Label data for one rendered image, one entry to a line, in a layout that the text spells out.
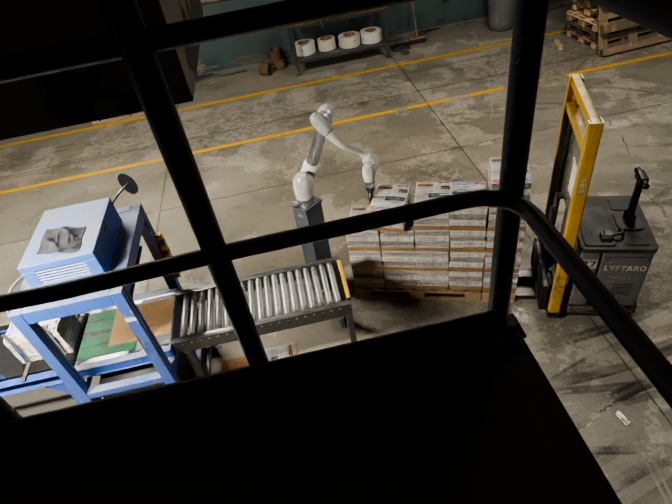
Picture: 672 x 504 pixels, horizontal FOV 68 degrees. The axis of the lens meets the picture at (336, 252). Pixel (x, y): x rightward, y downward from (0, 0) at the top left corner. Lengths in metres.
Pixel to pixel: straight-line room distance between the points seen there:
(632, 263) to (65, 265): 3.95
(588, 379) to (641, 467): 0.69
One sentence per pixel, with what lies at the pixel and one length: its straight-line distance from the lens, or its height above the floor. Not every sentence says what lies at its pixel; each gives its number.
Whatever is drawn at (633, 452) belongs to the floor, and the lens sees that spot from 4.14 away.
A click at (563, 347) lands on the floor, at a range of 4.52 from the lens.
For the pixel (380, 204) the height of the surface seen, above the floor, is 1.06.
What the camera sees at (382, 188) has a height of 1.06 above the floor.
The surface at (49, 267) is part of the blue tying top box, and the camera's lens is 3.41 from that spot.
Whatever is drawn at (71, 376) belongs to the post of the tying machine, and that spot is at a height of 0.92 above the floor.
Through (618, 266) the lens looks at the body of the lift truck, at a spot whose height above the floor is 0.61.
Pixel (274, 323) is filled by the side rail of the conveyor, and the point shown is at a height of 0.77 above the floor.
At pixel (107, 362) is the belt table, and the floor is 0.79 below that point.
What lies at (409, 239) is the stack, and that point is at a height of 0.73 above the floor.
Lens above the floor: 3.48
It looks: 41 degrees down
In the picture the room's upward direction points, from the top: 10 degrees counter-clockwise
